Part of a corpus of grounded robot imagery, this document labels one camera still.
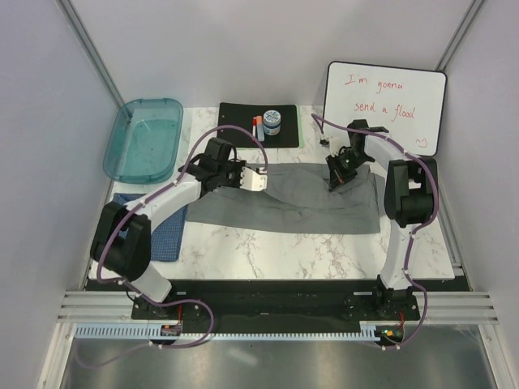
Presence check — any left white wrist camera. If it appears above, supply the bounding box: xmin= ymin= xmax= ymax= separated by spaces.
xmin=239 ymin=167 xmax=268 ymax=192

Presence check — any red whiteboard marker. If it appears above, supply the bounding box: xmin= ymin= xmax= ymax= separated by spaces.
xmin=251 ymin=117 xmax=257 ymax=139

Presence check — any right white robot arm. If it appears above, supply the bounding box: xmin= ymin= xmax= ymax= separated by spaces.
xmin=326 ymin=119 xmax=439 ymax=319

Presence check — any small blue lidded jar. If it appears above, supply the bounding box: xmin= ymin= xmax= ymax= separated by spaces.
xmin=263 ymin=109 xmax=281 ymax=136

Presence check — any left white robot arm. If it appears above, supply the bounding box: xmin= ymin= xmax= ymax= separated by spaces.
xmin=90 ymin=138 xmax=247 ymax=318

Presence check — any teal plastic bin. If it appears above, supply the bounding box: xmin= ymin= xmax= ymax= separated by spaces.
xmin=103 ymin=98 xmax=183 ymax=185

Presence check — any folded blue checked shirt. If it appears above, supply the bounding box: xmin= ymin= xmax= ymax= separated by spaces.
xmin=105 ymin=192 xmax=187 ymax=263

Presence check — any black clipboard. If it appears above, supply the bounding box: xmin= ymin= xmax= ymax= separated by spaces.
xmin=216 ymin=102 xmax=301 ymax=149

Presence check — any aluminium frame rail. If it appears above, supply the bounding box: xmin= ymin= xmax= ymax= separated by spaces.
xmin=58 ymin=291 xmax=499 ymax=325

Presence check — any whiteboard with red writing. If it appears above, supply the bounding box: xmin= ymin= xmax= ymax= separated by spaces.
xmin=324 ymin=61 xmax=447 ymax=156

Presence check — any grey long sleeve shirt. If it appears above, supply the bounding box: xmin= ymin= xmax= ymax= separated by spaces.
xmin=187 ymin=163 xmax=380 ymax=235

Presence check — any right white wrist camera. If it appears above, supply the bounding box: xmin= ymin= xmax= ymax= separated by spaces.
xmin=320 ymin=137 xmax=343 ymax=156

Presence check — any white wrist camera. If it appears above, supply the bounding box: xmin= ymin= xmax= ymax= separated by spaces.
xmin=239 ymin=167 xmax=268 ymax=192
xmin=320 ymin=137 xmax=343 ymax=156

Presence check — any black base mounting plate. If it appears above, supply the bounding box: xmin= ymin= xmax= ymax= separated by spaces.
xmin=83 ymin=278 xmax=422 ymax=334

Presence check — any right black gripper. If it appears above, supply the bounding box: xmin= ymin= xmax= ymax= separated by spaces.
xmin=326 ymin=149 xmax=371 ymax=192

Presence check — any white slotted cable duct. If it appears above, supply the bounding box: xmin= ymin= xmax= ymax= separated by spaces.
xmin=75 ymin=323 xmax=380 ymax=342

